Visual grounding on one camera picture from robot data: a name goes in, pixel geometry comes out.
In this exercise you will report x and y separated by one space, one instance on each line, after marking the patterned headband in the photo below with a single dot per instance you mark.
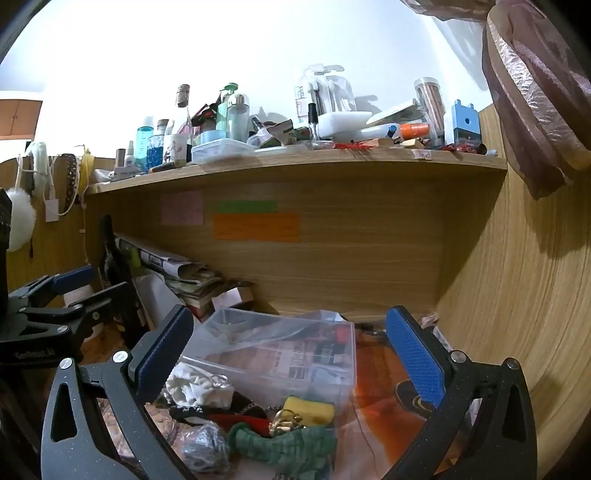
71 180

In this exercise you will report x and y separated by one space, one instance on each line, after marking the white fuzzy headband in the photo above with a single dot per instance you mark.
40 166

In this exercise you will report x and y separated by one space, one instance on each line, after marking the red and black cloth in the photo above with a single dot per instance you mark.
240 417

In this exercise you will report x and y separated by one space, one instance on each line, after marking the white fluffy pompom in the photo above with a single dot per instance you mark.
21 219

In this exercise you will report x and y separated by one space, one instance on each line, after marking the clear blister packaging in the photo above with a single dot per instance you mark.
330 90

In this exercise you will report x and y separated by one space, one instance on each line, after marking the clear jar of brown sticks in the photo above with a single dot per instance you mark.
429 108

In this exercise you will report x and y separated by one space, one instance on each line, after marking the yellow sponge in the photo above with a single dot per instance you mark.
308 410

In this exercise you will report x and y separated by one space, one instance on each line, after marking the rolled newspapers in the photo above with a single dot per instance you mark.
171 265

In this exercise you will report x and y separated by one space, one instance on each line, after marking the yellow hanging pouch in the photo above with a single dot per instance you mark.
86 170

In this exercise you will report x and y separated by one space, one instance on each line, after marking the white printed mug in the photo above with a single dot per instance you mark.
176 150

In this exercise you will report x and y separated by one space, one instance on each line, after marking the red tassel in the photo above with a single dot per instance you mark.
353 145

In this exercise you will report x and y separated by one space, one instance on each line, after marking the brown plastic bag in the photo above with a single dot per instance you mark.
531 101

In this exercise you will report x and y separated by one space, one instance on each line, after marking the clear plastic storage box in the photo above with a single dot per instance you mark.
295 364

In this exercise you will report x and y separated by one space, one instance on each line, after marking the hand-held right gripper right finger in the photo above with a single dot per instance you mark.
415 357

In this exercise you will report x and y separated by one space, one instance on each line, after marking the clear corked glass bottle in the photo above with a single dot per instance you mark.
183 115

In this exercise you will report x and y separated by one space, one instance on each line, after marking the green sticky note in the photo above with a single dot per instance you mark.
247 206

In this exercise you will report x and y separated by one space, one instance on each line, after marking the orange sticky note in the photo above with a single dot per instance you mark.
256 227

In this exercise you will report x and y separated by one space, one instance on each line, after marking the stack of books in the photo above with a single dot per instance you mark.
221 297

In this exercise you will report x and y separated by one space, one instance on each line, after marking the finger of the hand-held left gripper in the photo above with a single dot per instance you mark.
108 297
74 278

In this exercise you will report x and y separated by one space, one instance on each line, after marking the clear plastic bag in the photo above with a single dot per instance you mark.
277 325

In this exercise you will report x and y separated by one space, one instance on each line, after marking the pale green pump bottle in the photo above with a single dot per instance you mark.
233 115

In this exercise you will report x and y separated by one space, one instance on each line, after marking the blue liquid bottle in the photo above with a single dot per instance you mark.
144 147

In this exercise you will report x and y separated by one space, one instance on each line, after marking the cardboard box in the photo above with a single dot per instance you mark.
18 119

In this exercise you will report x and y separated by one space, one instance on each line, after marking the white rectangular box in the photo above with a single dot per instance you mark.
344 123

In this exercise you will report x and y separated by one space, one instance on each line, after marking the blue box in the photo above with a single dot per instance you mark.
466 124

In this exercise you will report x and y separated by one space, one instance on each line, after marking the wooden shelf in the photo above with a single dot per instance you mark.
295 170

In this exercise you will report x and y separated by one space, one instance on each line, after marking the white hanging tag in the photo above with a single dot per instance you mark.
51 210

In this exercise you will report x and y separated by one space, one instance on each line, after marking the green knitted cloth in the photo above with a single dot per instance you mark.
286 447

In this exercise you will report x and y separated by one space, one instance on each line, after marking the white paper roll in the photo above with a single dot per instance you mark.
85 297

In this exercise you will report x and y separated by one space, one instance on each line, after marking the orange printed cloth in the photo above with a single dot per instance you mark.
388 392

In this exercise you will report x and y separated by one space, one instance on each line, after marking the white cloth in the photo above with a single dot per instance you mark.
198 385

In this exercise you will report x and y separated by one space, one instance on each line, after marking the pink sticky note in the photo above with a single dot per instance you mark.
182 207

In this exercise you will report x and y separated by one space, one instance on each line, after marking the orange tube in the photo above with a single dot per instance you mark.
414 129

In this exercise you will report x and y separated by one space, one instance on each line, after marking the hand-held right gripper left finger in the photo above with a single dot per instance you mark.
159 356

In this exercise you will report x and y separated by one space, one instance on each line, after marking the clear lidded plastic container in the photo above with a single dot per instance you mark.
224 151

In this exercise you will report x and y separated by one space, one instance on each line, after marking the grey crumpled bag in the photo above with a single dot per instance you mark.
205 447

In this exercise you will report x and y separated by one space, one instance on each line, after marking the dark blue capped bottle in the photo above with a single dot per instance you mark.
159 150

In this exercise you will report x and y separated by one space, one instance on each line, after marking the small black capped vial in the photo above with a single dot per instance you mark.
314 127

